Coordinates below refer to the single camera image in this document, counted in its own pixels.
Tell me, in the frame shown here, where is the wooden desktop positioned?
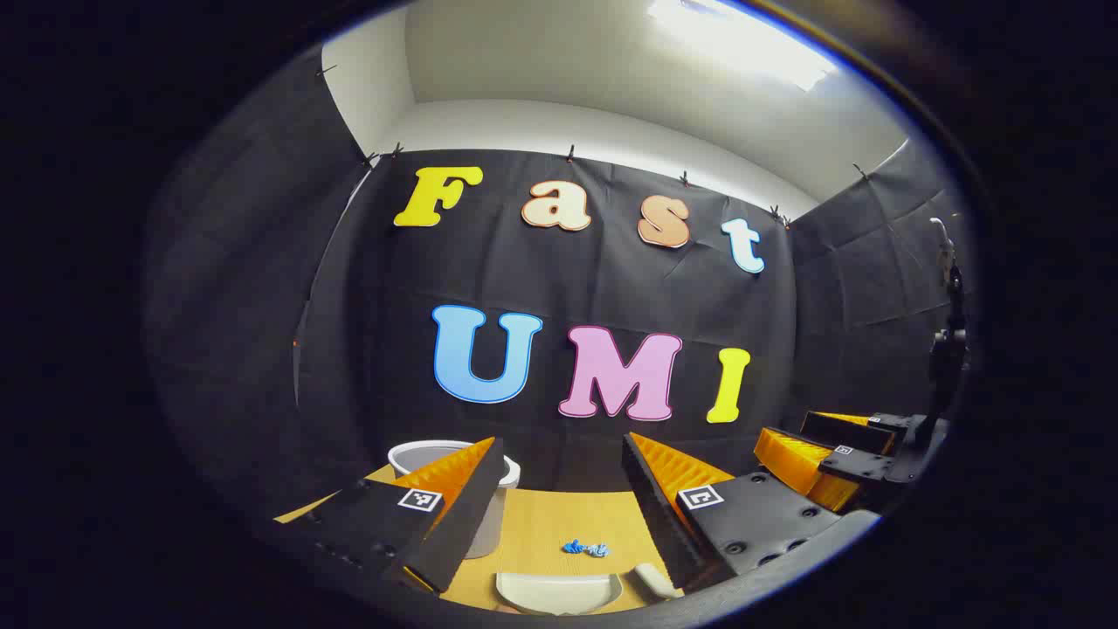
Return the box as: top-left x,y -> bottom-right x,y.
273,463 -> 691,615

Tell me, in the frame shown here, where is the grey plastic dustpan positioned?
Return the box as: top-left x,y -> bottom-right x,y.
495,571 -> 624,616

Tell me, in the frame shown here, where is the white ribbed garbage bin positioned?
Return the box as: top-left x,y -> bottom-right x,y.
387,439 -> 521,560

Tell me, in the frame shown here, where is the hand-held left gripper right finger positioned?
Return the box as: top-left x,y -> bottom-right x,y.
622,432 -> 844,591

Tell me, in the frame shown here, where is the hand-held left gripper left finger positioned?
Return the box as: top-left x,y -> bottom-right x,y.
284,437 -> 506,595

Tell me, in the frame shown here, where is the small grey broom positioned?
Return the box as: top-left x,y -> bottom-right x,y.
632,563 -> 684,602

